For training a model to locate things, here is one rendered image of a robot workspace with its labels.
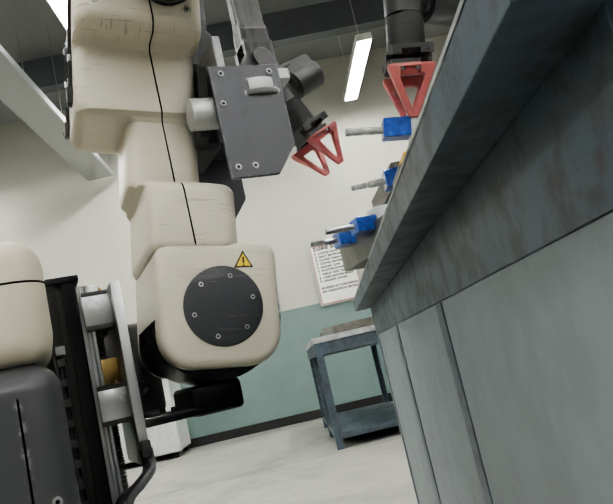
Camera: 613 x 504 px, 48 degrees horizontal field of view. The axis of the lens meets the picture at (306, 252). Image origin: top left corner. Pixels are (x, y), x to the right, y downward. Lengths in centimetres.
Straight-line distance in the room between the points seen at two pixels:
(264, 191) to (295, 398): 250
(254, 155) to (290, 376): 731
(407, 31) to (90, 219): 782
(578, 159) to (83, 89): 71
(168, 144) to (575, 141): 67
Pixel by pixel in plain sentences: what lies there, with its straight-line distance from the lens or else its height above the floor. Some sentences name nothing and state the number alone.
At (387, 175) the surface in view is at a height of 89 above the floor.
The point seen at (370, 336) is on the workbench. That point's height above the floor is 72.
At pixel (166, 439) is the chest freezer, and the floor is 21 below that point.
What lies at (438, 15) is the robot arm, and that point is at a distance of 111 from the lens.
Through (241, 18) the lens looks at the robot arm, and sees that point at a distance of 141.
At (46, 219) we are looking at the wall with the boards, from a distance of 888.
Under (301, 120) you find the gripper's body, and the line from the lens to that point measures 135.
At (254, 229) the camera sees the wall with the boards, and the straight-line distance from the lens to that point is 837.
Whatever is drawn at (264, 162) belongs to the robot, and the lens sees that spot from 93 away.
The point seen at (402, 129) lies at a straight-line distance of 103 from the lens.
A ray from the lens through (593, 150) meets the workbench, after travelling 40.
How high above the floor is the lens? 63
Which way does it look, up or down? 9 degrees up
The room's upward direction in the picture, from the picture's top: 13 degrees counter-clockwise
